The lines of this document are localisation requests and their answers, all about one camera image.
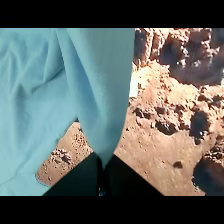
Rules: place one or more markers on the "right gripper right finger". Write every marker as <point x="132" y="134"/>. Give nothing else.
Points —
<point x="126" y="181"/>

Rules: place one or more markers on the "light blue garment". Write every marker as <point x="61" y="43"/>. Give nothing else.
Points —
<point x="50" y="86"/>

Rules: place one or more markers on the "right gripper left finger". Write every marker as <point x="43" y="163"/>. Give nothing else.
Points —
<point x="81" y="180"/>

